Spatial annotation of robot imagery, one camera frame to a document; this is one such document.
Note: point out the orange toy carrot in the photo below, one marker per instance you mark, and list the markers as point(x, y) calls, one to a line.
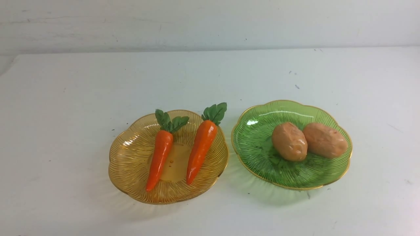
point(163, 144)
point(205, 135)

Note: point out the brown toy potato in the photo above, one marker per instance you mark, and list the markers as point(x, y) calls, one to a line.
point(324, 141)
point(290, 142)

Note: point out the green ribbed plastic plate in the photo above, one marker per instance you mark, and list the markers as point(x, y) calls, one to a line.
point(251, 140)

